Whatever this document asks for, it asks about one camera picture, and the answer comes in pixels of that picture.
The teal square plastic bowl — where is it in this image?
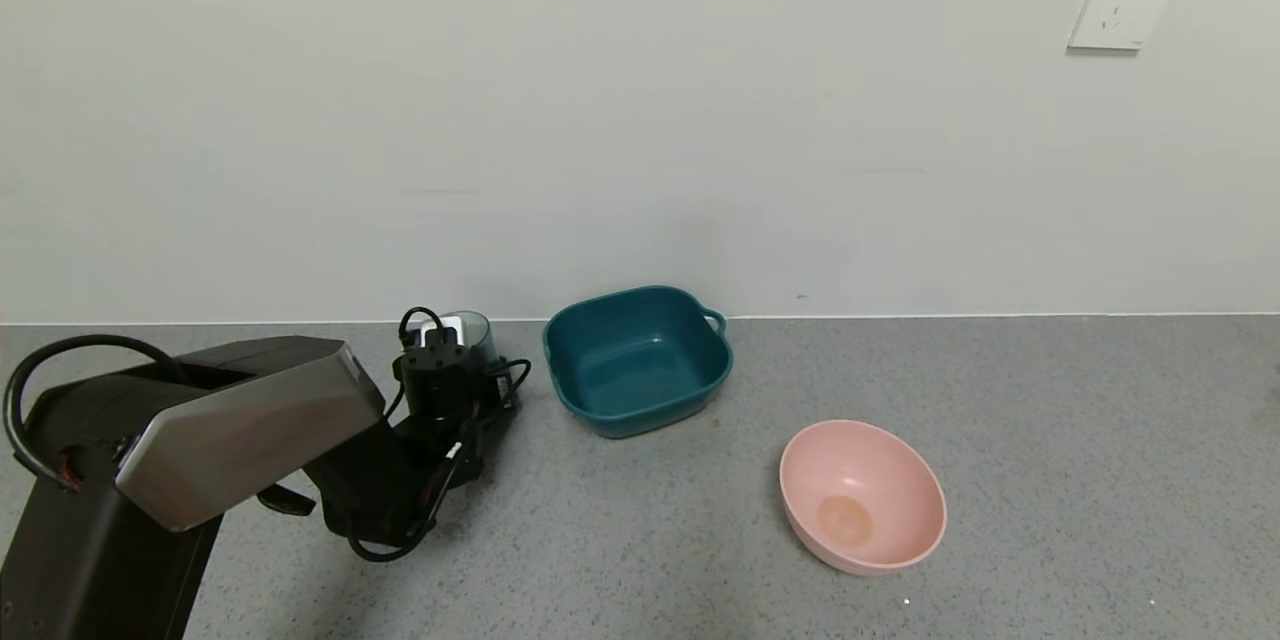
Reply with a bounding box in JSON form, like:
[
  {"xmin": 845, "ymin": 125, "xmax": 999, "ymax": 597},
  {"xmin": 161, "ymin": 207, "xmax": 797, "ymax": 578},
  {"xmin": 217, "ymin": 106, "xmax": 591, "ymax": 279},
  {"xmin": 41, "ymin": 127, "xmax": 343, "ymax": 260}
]
[{"xmin": 543, "ymin": 285, "xmax": 733, "ymax": 439}]

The pink round plastic bowl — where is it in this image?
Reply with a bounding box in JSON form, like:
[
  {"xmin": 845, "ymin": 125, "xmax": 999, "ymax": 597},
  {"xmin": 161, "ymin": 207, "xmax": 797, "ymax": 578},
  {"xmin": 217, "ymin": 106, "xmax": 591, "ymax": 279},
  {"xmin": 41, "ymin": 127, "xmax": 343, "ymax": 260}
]
[{"xmin": 779, "ymin": 420, "xmax": 947, "ymax": 576}]

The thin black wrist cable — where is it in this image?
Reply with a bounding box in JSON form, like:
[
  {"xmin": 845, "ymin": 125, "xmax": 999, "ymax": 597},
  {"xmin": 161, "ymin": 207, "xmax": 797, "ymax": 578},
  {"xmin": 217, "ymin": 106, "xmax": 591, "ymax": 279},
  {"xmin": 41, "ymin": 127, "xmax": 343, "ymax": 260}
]
[{"xmin": 345, "ymin": 305, "xmax": 533, "ymax": 563}]

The translucent grey-blue plastic cup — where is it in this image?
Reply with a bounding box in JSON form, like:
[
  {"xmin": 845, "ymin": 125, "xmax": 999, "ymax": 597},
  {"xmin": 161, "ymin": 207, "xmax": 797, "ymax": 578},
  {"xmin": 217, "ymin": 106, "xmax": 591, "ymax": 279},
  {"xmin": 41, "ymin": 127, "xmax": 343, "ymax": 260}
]
[{"xmin": 440, "ymin": 311, "xmax": 499, "ymax": 367}]

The white wall power socket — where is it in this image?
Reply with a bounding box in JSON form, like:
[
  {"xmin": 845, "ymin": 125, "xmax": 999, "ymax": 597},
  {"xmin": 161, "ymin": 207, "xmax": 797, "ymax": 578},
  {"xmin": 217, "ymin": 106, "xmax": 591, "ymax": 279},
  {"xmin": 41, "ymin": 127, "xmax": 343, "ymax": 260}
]
[{"xmin": 1067, "ymin": 0, "xmax": 1182, "ymax": 52}]

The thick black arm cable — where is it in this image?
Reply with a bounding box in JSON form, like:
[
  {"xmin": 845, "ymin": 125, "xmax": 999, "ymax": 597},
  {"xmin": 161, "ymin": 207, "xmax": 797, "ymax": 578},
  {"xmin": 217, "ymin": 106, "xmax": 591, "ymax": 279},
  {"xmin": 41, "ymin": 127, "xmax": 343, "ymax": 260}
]
[{"xmin": 3, "ymin": 334, "xmax": 191, "ymax": 493}]

